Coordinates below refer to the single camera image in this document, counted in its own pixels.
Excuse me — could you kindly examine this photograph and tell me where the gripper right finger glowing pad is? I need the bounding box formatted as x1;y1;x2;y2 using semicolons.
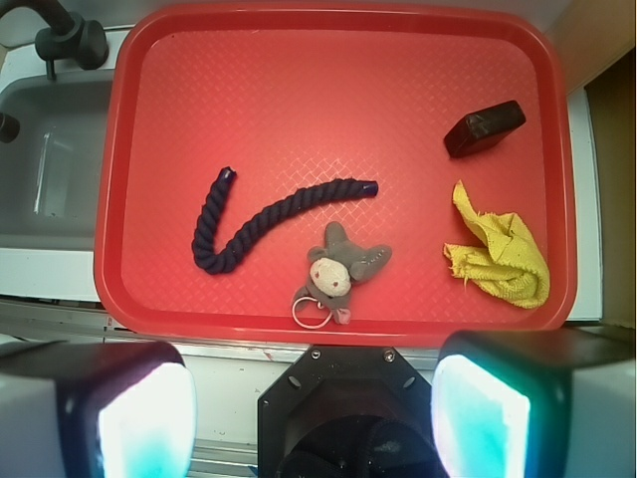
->
431;328;636;477

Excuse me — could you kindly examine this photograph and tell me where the grey plush mouse toy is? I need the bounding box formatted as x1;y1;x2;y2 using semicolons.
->
291;221;393;330

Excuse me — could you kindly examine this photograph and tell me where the yellow cloth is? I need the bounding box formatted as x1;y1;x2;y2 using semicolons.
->
443;181;550;310

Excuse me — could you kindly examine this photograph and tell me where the grey sink basin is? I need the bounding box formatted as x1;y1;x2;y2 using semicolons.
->
1;71;113;251

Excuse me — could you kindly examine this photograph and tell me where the red plastic tray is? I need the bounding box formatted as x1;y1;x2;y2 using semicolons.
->
95;2;577;347

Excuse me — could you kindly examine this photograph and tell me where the black faucet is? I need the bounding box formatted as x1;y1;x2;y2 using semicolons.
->
1;0;109;82

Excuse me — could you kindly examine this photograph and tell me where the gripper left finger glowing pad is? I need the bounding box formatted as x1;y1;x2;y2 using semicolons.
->
1;341;197;477

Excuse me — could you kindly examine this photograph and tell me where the black box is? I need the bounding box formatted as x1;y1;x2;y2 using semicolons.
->
443;101;527;158

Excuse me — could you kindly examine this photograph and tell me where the dark blue rope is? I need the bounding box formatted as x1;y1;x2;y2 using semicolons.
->
192;166;380;276

